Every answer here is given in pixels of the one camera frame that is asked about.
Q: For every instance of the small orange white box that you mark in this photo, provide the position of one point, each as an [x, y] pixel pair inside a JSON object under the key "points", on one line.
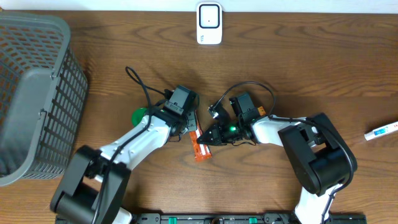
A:
{"points": [[261, 111]]}

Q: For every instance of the grey plastic mesh basket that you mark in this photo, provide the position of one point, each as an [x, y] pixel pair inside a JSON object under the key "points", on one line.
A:
{"points": [[43, 94]]}

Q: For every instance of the green lid jar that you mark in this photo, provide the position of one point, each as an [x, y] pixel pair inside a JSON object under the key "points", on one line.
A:
{"points": [[137, 116]]}

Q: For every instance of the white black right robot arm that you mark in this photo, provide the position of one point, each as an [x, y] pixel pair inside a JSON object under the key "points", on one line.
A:
{"points": [[321, 160]]}

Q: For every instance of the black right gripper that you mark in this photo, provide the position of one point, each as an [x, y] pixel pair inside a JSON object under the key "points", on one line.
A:
{"points": [[216, 129]]}

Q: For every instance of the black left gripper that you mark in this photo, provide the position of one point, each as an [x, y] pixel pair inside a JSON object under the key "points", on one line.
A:
{"points": [[192, 119]]}

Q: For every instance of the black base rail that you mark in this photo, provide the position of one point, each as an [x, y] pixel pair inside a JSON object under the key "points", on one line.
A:
{"points": [[269, 217]]}

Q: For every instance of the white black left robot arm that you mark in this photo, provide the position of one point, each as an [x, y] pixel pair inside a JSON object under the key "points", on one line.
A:
{"points": [[94, 183]]}

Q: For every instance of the white blue tube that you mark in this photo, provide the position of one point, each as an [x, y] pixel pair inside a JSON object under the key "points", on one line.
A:
{"points": [[381, 131]]}

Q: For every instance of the orange snack bar wrapper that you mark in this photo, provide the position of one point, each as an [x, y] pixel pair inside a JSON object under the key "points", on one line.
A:
{"points": [[202, 151]]}

